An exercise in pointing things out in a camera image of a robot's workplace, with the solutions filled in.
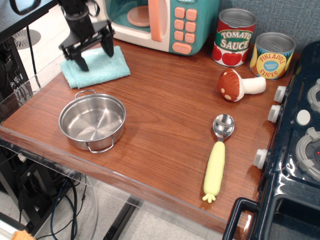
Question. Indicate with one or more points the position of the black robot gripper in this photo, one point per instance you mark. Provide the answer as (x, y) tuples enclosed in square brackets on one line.
[(84, 34)]

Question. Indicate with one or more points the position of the light blue rag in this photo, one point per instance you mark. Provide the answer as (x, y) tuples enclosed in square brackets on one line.
[(101, 68)]

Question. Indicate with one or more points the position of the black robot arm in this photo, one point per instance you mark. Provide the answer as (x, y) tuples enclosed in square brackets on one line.
[(74, 7)]

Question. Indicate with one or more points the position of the teal toy microwave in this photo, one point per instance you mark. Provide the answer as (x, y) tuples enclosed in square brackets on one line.
[(174, 26)]

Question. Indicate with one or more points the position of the stainless steel pot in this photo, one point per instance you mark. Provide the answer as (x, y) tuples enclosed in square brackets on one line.
[(93, 121)]

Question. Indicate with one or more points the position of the black computer tower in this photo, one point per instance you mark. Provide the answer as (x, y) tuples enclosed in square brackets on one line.
[(13, 77)]

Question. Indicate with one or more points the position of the plush brown mushroom toy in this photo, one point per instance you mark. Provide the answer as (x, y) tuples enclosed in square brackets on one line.
[(233, 87)]

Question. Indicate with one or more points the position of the tomato sauce can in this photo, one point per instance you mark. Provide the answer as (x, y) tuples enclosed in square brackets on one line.
[(234, 32)]

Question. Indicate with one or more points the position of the pineapple slices can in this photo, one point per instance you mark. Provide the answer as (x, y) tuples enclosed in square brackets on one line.
[(272, 54)]

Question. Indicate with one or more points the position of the black table leg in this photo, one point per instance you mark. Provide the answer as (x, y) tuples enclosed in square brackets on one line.
[(120, 222)]

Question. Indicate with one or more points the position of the dark blue toy stove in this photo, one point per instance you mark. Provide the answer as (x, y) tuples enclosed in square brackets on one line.
[(288, 206)]

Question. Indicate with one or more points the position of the spoon with yellow-green handle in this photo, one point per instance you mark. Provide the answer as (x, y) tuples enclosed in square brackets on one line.
[(223, 126)]

